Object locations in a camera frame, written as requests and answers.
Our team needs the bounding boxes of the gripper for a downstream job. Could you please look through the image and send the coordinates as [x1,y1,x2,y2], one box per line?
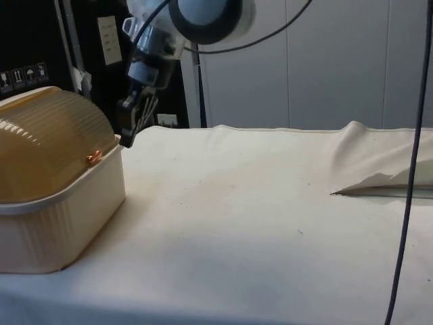
[116,59,170,148]

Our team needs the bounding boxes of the rounded box lid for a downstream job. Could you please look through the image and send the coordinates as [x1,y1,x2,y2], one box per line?
[0,85,122,206]

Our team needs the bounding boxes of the black cabinet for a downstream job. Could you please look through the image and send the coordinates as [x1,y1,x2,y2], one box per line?
[0,0,191,129]

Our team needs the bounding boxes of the cream box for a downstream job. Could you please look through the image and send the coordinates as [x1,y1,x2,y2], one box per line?
[0,135,127,275]

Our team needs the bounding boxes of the pale lockers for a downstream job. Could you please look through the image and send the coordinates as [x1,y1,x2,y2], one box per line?
[179,0,433,132]

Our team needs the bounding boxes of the black cable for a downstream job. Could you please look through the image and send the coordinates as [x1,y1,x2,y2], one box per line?
[193,43,208,129]
[184,0,313,55]
[383,0,433,325]

